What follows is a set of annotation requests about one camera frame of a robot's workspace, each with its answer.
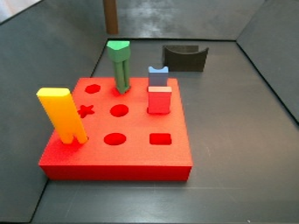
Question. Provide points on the brown oval wooden peg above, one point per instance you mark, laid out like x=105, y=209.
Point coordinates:
x=110, y=16

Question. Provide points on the red shape sorter board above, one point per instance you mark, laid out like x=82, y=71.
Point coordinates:
x=132, y=145

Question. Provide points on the red rectangular wooden peg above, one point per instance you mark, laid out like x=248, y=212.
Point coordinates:
x=159, y=100

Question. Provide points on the blue wooden peg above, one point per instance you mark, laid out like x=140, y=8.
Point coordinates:
x=157, y=76

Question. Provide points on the black curved holder stand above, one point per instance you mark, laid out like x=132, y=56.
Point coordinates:
x=184, y=58

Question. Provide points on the green wooden peg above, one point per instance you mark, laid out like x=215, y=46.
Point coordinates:
x=118, y=53

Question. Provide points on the yellow wooden peg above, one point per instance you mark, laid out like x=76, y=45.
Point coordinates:
x=60, y=108

